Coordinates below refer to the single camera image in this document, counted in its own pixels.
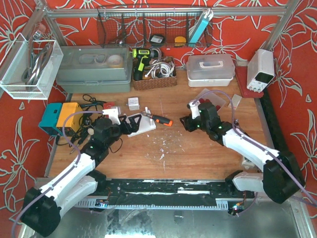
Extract blue white power strip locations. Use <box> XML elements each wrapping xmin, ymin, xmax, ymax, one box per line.
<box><xmin>188</xmin><ymin>17</ymin><xmax>209</xmax><ymax>47</ymax></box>

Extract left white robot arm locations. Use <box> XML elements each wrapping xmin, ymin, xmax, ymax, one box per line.
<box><xmin>18</xmin><ymin>115</ymin><xmax>142</xmax><ymax>237</ymax></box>

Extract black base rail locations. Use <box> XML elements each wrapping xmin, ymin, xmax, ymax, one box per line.
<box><xmin>85</xmin><ymin>179</ymin><xmax>255</xmax><ymax>210</ymax></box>

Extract beige work glove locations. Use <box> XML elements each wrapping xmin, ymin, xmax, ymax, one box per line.
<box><xmin>87</xmin><ymin>128</ymin><xmax>94</xmax><ymax>135</ymax></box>

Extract yellow box device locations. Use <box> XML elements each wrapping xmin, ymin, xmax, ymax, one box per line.
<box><xmin>56</xmin><ymin>102</ymin><xmax>82</xmax><ymax>136</ymax></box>

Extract black wire hanging basket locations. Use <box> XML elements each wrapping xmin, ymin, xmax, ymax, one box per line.
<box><xmin>96</xmin><ymin>4</ymin><xmax>213</xmax><ymax>49</ymax></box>

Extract clear tray of red springs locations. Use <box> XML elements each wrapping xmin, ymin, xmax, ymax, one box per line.
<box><xmin>195</xmin><ymin>88</ymin><xmax>226</xmax><ymax>111</ymax></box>

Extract green black cordless drill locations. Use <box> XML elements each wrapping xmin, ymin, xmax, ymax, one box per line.
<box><xmin>132</xmin><ymin>48</ymin><xmax>159</xmax><ymax>81</ymax></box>

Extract white power adapter cube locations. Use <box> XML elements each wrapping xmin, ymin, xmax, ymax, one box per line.
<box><xmin>127</xmin><ymin>97</ymin><xmax>140</xmax><ymax>111</ymax></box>

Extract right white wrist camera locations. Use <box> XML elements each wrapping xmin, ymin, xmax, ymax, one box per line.
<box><xmin>187</xmin><ymin>100</ymin><xmax>200</xmax><ymax>119</ymax></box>

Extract small clear plastic bag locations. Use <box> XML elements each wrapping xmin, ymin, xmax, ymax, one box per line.
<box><xmin>228</xmin><ymin>94</ymin><xmax>242</xmax><ymax>110</ymax></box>

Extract small red cube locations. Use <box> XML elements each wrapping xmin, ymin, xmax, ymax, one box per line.
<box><xmin>103</xmin><ymin>102</ymin><xmax>115</xmax><ymax>110</ymax></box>

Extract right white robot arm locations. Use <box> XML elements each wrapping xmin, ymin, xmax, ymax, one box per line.
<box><xmin>180</xmin><ymin>100</ymin><xmax>305</xmax><ymax>204</ymax></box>

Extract yellow tape measure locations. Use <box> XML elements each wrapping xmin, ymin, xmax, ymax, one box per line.
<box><xmin>174</xmin><ymin>36</ymin><xmax>187</xmax><ymax>47</ymax></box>

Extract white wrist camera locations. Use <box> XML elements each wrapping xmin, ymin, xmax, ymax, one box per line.
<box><xmin>187</xmin><ymin>100</ymin><xmax>200</xmax><ymax>119</ymax></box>
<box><xmin>102</xmin><ymin>106</ymin><xmax>121</xmax><ymax>125</ymax></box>

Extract red mat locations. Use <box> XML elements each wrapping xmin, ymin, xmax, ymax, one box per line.
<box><xmin>235</xmin><ymin>66</ymin><xmax>264</xmax><ymax>99</ymax></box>

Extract white power supply unit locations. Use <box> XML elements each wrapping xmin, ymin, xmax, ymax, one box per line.
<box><xmin>247</xmin><ymin>49</ymin><xmax>274</xmax><ymax>93</ymax></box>

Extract orange black handled pliers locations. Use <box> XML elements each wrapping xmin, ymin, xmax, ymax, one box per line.
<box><xmin>141</xmin><ymin>112</ymin><xmax>173</xmax><ymax>126</ymax></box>

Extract black cable chain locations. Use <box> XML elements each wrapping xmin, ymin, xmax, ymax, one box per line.
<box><xmin>262</xmin><ymin>88</ymin><xmax>294</xmax><ymax>172</ymax></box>

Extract teal box device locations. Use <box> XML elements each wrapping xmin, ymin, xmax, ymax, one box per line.
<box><xmin>38</xmin><ymin>103</ymin><xmax>62</xmax><ymax>136</ymax></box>

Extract brown woven basket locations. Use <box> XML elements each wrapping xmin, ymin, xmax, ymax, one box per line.
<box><xmin>131</xmin><ymin>57</ymin><xmax>177</xmax><ymax>90</ymax></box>

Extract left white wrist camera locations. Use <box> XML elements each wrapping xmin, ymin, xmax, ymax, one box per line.
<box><xmin>102</xmin><ymin>106</ymin><xmax>121</xmax><ymax>125</ymax></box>

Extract clear acrylic wall bin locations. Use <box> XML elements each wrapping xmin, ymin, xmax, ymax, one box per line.
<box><xmin>0</xmin><ymin>34</ymin><xmax>63</xmax><ymax>100</ymax></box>

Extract grey translucent storage box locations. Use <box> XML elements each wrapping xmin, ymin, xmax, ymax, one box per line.
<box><xmin>56</xmin><ymin>46</ymin><xmax>133</xmax><ymax>94</ymax></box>

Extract white coiled cable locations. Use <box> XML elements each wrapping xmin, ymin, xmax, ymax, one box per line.
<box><xmin>146</xmin><ymin>61</ymin><xmax>176</xmax><ymax>79</ymax></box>

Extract white peg base plate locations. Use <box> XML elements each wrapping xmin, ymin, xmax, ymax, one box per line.
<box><xmin>128</xmin><ymin>113</ymin><xmax>156</xmax><ymax>137</ymax></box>

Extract white plastic case with handle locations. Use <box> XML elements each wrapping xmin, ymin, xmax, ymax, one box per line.
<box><xmin>186</xmin><ymin>54</ymin><xmax>235</xmax><ymax>87</ymax></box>

